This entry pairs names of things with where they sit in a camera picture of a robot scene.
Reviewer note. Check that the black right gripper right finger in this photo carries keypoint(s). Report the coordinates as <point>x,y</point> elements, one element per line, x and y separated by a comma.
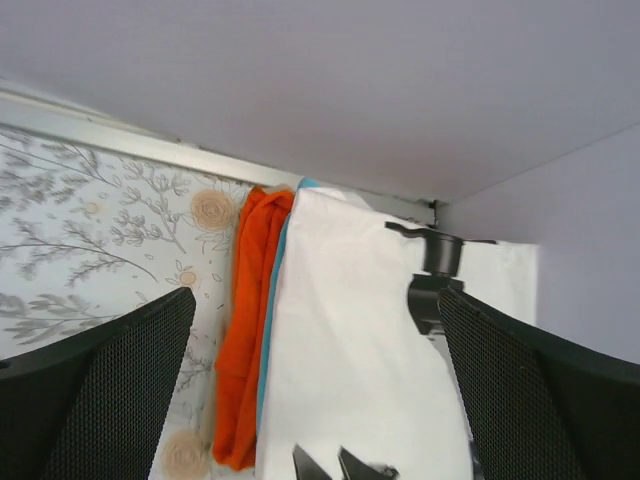
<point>540,406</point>

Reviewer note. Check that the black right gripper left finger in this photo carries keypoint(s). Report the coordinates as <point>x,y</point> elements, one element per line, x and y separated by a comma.
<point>93,405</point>

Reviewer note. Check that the white t shirt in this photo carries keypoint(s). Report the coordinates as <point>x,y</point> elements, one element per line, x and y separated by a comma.
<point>348,368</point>

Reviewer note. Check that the floral patterned table mat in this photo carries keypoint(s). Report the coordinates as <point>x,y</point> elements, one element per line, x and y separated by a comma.
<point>88,236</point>

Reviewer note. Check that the folded orange t shirt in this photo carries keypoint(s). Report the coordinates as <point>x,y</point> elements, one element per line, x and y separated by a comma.
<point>238,362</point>

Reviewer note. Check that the folded blue t shirt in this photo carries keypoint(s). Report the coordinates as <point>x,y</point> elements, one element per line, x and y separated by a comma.
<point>267,331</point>

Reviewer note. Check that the aluminium frame rail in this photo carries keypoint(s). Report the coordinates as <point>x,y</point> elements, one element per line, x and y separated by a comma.
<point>31,111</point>

